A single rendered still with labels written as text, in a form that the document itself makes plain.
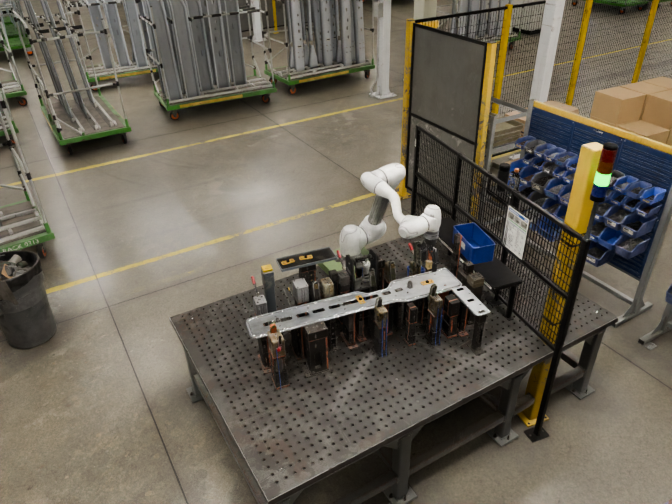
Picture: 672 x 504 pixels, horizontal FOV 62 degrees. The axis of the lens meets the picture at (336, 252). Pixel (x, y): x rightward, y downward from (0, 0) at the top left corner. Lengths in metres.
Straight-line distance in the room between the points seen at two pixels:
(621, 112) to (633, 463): 4.36
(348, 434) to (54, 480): 2.02
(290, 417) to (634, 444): 2.34
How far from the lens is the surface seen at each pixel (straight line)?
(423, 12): 10.91
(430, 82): 6.02
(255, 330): 3.30
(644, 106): 7.73
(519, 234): 3.65
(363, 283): 3.66
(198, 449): 4.08
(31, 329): 5.21
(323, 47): 11.26
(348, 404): 3.26
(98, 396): 4.65
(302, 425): 3.17
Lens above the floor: 3.12
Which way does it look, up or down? 33 degrees down
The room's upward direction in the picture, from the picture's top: 2 degrees counter-clockwise
